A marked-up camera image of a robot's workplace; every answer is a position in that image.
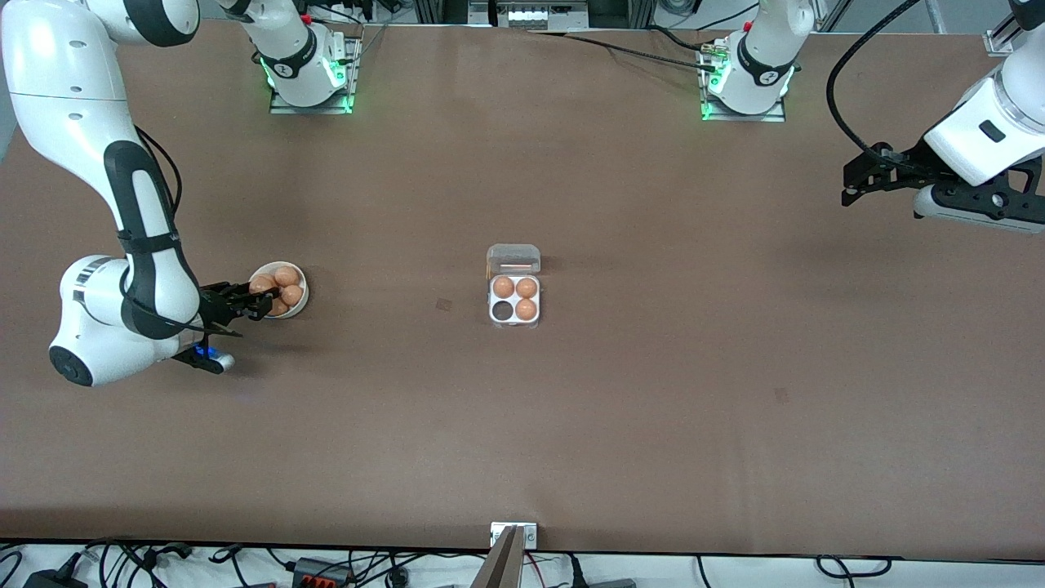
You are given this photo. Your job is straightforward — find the clear plastic egg box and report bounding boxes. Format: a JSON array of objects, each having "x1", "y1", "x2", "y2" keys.
[{"x1": 486, "y1": 243, "x2": 542, "y2": 330}]

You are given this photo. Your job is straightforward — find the black box orange connectors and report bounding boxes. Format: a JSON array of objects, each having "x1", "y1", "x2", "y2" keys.
[{"x1": 291, "y1": 558, "x2": 354, "y2": 588}]

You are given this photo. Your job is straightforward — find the grey electrical box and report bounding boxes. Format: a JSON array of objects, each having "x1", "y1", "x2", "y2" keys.
[{"x1": 496, "y1": 0, "x2": 590, "y2": 32}]

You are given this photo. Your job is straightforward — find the white round bowl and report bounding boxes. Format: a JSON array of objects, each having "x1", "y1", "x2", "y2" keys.
[{"x1": 247, "y1": 261, "x2": 309, "y2": 319}]

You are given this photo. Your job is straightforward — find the brown table mat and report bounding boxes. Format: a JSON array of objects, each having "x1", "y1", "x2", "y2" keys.
[{"x1": 0, "y1": 18, "x2": 1045, "y2": 564}]

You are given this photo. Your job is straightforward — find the black power adapter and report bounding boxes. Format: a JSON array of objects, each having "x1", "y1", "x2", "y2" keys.
[{"x1": 23, "y1": 554, "x2": 89, "y2": 588}]

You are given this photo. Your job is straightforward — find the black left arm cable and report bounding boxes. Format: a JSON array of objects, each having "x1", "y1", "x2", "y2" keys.
[{"x1": 825, "y1": 0, "x2": 923, "y2": 161}]

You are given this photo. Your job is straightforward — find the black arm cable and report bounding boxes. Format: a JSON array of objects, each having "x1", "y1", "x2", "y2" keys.
[
  {"x1": 121, "y1": 125, "x2": 243, "y2": 338},
  {"x1": 825, "y1": 0, "x2": 923, "y2": 161}
]

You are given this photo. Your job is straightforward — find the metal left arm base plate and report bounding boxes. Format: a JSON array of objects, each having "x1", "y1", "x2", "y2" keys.
[{"x1": 700, "y1": 37, "x2": 788, "y2": 123}]

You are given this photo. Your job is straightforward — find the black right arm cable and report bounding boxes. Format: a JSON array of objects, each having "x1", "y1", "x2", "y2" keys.
[{"x1": 121, "y1": 125, "x2": 243, "y2": 338}]

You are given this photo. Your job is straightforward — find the aluminium frame profile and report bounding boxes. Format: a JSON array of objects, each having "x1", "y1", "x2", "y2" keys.
[{"x1": 992, "y1": 0, "x2": 1045, "y2": 50}]

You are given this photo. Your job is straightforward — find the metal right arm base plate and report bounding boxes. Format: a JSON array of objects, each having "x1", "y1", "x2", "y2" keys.
[{"x1": 268, "y1": 33, "x2": 358, "y2": 116}]

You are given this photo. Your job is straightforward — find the short black table cable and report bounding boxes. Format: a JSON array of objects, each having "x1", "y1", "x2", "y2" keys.
[{"x1": 649, "y1": 26, "x2": 713, "y2": 53}]

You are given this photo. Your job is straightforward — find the long black table cable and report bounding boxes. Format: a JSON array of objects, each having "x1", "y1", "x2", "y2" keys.
[{"x1": 529, "y1": 29, "x2": 719, "y2": 73}]

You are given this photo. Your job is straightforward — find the aluminium camera mount pole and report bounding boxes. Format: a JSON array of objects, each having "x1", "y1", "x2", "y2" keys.
[{"x1": 469, "y1": 525, "x2": 525, "y2": 588}]

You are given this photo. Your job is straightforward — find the metal edge bracket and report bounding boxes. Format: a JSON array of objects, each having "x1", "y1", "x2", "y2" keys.
[{"x1": 490, "y1": 522, "x2": 539, "y2": 550}]

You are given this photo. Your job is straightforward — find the black looped floor cable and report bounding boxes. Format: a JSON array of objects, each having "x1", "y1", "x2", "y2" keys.
[{"x1": 816, "y1": 555, "x2": 892, "y2": 582}]

